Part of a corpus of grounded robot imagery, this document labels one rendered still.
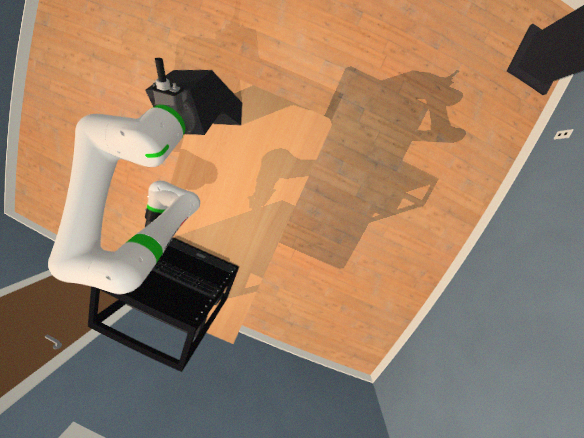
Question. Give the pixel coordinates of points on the black server rack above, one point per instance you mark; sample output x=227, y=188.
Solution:
x=178, y=299

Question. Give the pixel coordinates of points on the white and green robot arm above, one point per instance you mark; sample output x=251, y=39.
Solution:
x=100, y=141

